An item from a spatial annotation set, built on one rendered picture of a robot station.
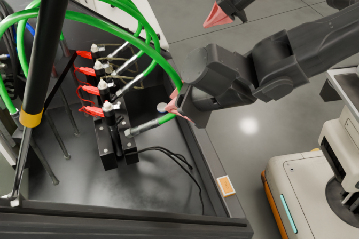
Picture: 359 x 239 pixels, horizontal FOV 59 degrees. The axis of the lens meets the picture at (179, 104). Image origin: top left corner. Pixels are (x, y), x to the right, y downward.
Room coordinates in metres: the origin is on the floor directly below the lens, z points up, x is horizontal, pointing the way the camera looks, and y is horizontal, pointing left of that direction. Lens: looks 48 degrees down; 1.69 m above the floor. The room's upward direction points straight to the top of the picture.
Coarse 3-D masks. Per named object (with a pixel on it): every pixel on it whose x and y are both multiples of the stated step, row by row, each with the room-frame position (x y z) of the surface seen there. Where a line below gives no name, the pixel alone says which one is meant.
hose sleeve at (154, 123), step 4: (152, 120) 0.43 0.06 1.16; (156, 120) 0.43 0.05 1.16; (144, 124) 0.43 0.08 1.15; (148, 124) 0.43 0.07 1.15; (152, 124) 0.42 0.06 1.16; (156, 124) 0.42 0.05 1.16; (160, 124) 0.42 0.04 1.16; (132, 128) 0.44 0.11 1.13; (136, 128) 0.43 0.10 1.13; (140, 128) 0.43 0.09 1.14; (144, 128) 0.42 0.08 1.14; (148, 128) 0.42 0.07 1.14; (152, 128) 0.42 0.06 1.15; (132, 132) 0.43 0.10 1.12; (136, 132) 0.42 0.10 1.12; (140, 132) 0.42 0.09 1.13
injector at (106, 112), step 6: (102, 108) 0.52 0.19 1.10; (108, 114) 0.50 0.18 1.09; (114, 114) 0.52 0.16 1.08; (108, 120) 0.50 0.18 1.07; (114, 120) 0.51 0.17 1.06; (120, 120) 0.52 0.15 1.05; (108, 126) 0.51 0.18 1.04; (114, 126) 0.51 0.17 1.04; (114, 132) 0.51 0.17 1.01; (114, 138) 0.51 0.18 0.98; (114, 144) 0.51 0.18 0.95; (120, 150) 0.51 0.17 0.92
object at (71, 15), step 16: (16, 16) 0.44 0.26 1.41; (32, 16) 0.44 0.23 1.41; (80, 16) 0.43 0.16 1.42; (0, 32) 0.44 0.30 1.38; (112, 32) 0.43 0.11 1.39; (144, 48) 0.42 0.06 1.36; (160, 64) 0.42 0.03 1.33; (0, 80) 0.45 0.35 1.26; (176, 80) 0.42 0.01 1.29; (16, 112) 0.45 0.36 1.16
